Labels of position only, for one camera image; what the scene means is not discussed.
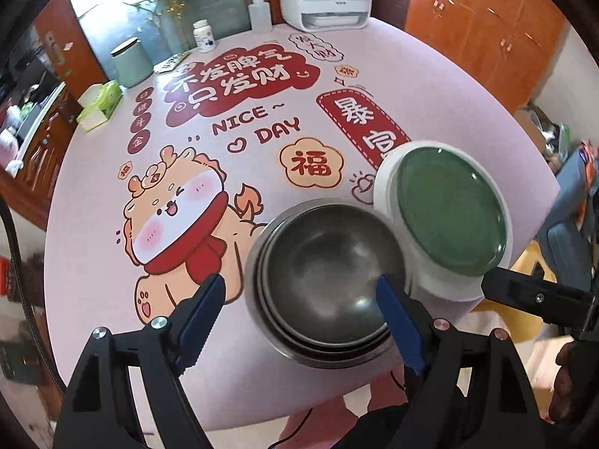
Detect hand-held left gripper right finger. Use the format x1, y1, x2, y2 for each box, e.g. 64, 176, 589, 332
375, 274, 550, 449

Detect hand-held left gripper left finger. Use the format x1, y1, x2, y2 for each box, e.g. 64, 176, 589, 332
51, 272, 226, 449

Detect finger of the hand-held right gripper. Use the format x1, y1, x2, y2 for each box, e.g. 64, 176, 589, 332
481, 266, 590, 333

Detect large steel bowl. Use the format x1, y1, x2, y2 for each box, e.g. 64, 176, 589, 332
243, 199, 415, 368

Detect plain white plate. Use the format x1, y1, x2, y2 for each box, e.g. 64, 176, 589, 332
373, 139, 514, 299

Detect small steel bowl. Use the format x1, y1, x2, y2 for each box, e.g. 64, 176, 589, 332
264, 208, 405, 344

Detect green plate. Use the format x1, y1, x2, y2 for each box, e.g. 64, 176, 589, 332
392, 146, 508, 277

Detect person's right hand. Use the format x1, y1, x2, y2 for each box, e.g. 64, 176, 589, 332
548, 337, 599, 424

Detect yellow stool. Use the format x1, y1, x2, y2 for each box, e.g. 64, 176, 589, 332
512, 241, 555, 286

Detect person's pink clothing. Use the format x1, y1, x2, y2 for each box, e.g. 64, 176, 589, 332
281, 367, 413, 449

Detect cardboard box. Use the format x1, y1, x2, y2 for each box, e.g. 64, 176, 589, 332
515, 105, 572, 174

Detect wooden kitchen base cabinet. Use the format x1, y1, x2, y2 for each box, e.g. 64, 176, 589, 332
0, 79, 85, 216

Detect green tissue box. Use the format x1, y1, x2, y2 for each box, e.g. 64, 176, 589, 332
76, 79, 123, 131

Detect small flat printed card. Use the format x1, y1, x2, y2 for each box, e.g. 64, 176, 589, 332
154, 53, 190, 74

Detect mint green canister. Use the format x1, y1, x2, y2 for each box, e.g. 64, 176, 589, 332
111, 37, 153, 89

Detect white pill bottle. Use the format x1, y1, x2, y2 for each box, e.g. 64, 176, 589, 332
193, 19, 217, 53

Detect translucent squeeze bottle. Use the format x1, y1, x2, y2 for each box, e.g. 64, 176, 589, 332
247, 0, 273, 34

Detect black cable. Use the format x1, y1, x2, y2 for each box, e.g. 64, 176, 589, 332
0, 196, 66, 398

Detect brown wooden wall cabinets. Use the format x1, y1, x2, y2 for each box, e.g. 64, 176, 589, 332
405, 0, 569, 113

